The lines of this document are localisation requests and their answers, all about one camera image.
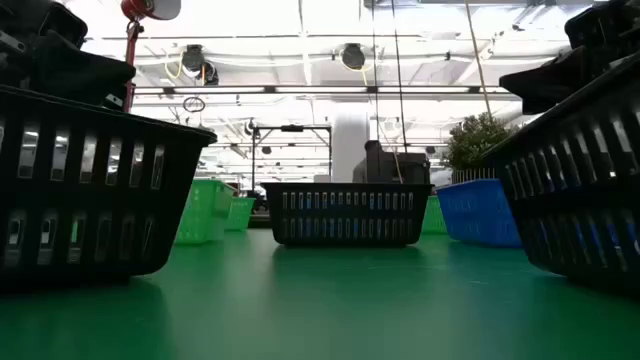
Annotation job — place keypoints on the blue slotted plastic basket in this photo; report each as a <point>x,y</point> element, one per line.
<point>475,210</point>

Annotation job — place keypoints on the black metal frame rig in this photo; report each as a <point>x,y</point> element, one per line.
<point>292,128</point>

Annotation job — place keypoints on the red lamp stand pole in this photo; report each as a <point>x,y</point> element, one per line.
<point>131,55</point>

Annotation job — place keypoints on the black slotted plastic basket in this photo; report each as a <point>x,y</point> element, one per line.
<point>345,186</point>
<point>180,160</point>
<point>575,195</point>

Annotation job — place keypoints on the green slotted plastic basket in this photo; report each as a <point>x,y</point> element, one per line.
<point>242,215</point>
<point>200,210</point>

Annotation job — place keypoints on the dark monitor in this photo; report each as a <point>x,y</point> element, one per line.
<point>407,167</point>

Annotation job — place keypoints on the long ceiling light bar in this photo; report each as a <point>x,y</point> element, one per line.
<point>320,89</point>

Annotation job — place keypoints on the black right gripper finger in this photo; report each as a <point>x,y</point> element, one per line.
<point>545,100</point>
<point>550,72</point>

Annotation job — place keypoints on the tan hanging pole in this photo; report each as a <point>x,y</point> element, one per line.
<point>479,60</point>

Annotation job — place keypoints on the white round column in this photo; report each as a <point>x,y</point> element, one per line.
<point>350,145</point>

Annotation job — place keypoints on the white slatted planter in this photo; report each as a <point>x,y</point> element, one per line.
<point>472,175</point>

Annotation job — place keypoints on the green bushy plant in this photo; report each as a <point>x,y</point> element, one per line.
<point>475,140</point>

